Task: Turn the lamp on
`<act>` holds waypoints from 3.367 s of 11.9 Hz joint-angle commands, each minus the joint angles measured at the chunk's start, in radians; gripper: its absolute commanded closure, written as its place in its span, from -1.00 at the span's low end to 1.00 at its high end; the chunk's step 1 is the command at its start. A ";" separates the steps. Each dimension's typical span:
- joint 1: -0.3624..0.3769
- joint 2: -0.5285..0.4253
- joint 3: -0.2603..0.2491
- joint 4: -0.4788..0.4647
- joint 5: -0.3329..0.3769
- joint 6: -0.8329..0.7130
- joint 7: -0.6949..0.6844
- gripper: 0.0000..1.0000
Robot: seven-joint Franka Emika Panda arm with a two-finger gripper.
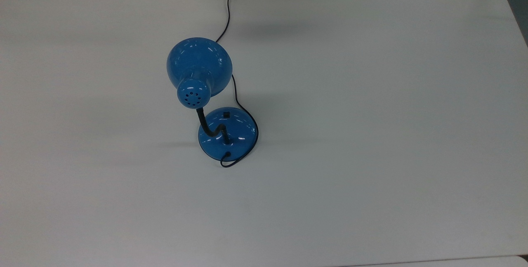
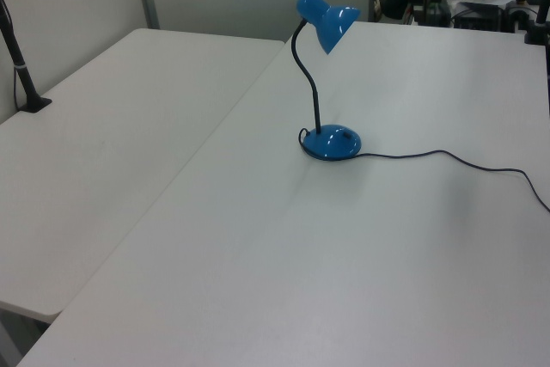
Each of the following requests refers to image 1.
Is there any blue gooseneck desk lamp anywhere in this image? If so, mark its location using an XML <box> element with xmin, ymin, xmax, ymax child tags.
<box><xmin>166</xmin><ymin>37</ymin><xmax>259</xmax><ymax>163</ymax></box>

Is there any black lamp power cable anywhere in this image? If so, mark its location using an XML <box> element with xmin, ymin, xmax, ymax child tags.
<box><xmin>214</xmin><ymin>0</ymin><xmax>283</xmax><ymax>168</ymax></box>

